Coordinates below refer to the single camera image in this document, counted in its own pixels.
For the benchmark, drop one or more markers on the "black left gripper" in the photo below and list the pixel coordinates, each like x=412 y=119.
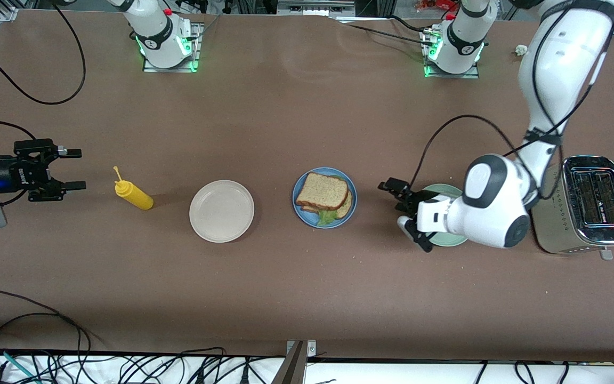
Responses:
x=411 y=197

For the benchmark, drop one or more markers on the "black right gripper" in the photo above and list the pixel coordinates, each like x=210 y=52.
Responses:
x=9 y=174

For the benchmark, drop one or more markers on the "brown bread slice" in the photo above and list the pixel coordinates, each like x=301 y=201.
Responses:
x=346 y=205
x=322 y=191

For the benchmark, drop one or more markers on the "yellow squeeze bottle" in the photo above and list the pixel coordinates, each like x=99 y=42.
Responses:
x=136 y=196

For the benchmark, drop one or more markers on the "green lettuce leaf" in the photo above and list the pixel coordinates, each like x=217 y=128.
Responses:
x=327 y=217

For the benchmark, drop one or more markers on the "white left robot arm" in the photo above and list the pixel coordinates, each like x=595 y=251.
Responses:
x=499 y=208

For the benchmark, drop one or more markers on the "mint green plate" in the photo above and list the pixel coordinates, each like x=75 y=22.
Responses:
x=445 y=189

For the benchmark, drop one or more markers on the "blue plate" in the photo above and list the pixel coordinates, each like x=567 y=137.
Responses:
x=300 y=213

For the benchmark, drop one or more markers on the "beige plate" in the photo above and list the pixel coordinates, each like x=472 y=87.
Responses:
x=221 y=211

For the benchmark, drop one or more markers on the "beige chrome toaster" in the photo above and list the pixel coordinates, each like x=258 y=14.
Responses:
x=600 y=197

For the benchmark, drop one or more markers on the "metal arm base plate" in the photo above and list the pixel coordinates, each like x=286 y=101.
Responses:
x=429 y=72
x=198 y=48

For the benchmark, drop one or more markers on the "grey metal bracket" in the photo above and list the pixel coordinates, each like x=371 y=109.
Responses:
x=312 y=8

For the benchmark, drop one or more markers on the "aluminium camera post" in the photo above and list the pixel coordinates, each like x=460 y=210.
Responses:
x=293 y=368

